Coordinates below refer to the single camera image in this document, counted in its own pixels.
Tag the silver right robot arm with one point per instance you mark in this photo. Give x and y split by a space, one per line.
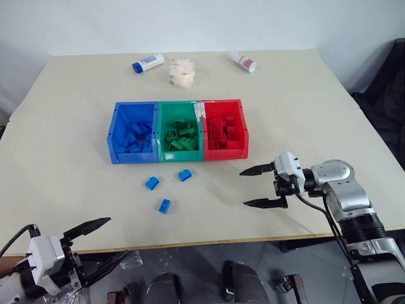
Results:
345 190

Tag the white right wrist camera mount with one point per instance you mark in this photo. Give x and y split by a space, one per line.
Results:
288 166

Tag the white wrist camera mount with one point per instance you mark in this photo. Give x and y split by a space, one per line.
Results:
44 259
288 166

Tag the rusty brown metal bracket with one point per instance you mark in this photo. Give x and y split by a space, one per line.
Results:
291 288
118 296

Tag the dark rounded shape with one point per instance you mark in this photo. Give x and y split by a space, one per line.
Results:
164 289

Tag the small red building block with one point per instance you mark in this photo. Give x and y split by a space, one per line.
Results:
234 145
213 145
233 131

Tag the white bottle with blue cap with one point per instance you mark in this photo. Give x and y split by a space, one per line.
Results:
148 62

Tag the red plastic bin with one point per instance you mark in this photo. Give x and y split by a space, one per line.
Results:
221 109

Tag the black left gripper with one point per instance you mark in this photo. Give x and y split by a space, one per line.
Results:
70 269

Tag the crumpled clear plastic sheet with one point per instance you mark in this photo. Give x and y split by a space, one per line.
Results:
131 259

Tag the crumpled white tissue wad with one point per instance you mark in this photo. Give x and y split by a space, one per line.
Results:
181 73

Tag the blue plastic bin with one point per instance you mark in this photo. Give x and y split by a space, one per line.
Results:
133 133

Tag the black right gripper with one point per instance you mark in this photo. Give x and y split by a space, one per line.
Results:
284 188

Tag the white bottle with red label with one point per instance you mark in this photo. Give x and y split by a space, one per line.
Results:
244 61

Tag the green plastic bin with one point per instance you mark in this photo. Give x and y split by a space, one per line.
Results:
178 109

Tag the small blue building block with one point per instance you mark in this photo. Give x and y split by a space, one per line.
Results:
152 183
185 175
164 206
137 128
130 137

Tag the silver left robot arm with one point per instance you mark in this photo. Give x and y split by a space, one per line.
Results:
8 289

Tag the small green building block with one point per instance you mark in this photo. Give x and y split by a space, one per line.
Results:
191 124
175 146
171 135
190 144
179 123
186 132

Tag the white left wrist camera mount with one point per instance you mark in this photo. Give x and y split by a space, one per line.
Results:
44 259

